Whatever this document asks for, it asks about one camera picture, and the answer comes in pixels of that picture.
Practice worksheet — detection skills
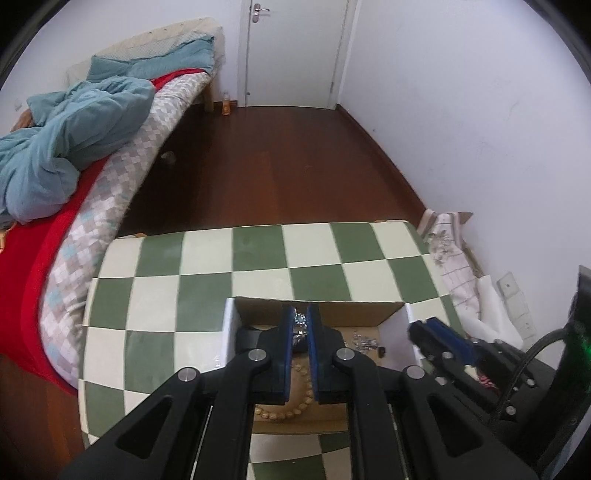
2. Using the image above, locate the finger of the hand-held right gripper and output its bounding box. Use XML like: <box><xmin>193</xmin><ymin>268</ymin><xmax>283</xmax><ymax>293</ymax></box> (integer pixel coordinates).
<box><xmin>425</xmin><ymin>318</ymin><xmax>539</xmax><ymax>388</ymax></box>
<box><xmin>407</xmin><ymin>322</ymin><xmax>518</xmax><ymax>421</ymax></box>

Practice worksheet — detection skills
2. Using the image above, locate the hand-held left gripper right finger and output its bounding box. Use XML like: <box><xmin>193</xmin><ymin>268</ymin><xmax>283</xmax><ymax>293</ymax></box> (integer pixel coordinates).
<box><xmin>307</xmin><ymin>302</ymin><xmax>539</xmax><ymax>480</ymax></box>

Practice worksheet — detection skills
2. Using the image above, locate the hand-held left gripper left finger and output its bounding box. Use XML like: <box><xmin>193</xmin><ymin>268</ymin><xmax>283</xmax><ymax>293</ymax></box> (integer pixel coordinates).
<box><xmin>55</xmin><ymin>305</ymin><xmax>298</xmax><ymax>480</ymax></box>

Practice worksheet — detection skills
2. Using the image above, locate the silver pendant necklace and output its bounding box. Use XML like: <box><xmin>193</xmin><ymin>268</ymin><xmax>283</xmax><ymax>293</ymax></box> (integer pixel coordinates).
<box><xmin>292</xmin><ymin>310</ymin><xmax>311</xmax><ymax>342</ymax></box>

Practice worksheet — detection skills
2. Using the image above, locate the thick silver chain bracelet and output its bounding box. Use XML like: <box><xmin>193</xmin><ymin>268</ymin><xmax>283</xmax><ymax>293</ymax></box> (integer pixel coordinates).
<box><xmin>348</xmin><ymin>331</ymin><xmax>380</xmax><ymax>354</ymax></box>

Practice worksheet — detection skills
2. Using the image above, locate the wooden bead bracelet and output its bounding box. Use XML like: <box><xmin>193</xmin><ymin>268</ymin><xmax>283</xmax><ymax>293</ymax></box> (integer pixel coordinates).
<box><xmin>253</xmin><ymin>362</ymin><xmax>319</xmax><ymax>422</ymax></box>

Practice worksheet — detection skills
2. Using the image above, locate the white cardboard box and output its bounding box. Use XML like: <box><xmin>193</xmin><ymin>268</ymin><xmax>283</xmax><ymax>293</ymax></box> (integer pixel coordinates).
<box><xmin>223</xmin><ymin>295</ymin><xmax>432</xmax><ymax>435</ymax></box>

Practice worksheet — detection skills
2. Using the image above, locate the white foam sheet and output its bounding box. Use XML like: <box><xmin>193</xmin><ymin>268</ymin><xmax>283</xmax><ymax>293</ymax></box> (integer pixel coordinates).
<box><xmin>462</xmin><ymin>274</ymin><xmax>525</xmax><ymax>352</ymax></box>

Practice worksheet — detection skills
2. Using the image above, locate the green white checkered tablecloth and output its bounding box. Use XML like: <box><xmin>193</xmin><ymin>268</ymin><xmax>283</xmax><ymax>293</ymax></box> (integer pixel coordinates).
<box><xmin>78</xmin><ymin>220</ymin><xmax>481</xmax><ymax>480</ymax></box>

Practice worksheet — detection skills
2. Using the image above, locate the checkered bed sheet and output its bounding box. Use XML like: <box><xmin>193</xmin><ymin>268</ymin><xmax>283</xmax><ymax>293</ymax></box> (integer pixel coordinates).
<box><xmin>39</xmin><ymin>73</ymin><xmax>215</xmax><ymax>391</ymax></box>

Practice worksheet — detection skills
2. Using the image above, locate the bed with patterned cover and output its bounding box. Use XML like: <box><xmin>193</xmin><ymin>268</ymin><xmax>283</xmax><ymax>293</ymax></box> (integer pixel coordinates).
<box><xmin>0</xmin><ymin>68</ymin><xmax>206</xmax><ymax>398</ymax></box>

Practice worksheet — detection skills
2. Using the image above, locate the white door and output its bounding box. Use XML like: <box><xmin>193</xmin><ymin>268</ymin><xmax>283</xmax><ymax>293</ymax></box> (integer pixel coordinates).
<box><xmin>238</xmin><ymin>0</ymin><xmax>358</xmax><ymax>110</ymax></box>

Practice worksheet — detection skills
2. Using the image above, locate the blue duvet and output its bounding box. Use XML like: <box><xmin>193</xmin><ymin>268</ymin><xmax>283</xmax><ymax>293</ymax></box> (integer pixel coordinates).
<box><xmin>0</xmin><ymin>34</ymin><xmax>218</xmax><ymax>227</ymax></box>

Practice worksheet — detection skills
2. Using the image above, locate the cream pillow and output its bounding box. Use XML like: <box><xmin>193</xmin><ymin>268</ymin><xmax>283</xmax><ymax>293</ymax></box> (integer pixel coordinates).
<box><xmin>67</xmin><ymin>17</ymin><xmax>225</xmax><ymax>84</ymax></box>

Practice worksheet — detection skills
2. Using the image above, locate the brown furry item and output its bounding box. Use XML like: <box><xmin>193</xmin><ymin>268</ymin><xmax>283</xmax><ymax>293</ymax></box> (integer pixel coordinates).
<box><xmin>11</xmin><ymin>110</ymin><xmax>35</xmax><ymax>134</ymax></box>

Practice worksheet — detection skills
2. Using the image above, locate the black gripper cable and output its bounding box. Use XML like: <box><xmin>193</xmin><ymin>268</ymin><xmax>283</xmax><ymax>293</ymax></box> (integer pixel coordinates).
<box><xmin>489</xmin><ymin>327</ymin><xmax>575</xmax><ymax>418</ymax></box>

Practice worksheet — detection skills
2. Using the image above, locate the white wall socket strip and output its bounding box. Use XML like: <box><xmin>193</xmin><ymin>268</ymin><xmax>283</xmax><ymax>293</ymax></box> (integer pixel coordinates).
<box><xmin>496</xmin><ymin>272</ymin><xmax>539</xmax><ymax>340</ymax></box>

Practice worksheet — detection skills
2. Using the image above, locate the wooden bed frame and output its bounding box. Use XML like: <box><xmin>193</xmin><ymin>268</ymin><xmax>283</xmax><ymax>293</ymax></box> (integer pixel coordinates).
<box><xmin>203</xmin><ymin>28</ymin><xmax>227</xmax><ymax>114</ymax></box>

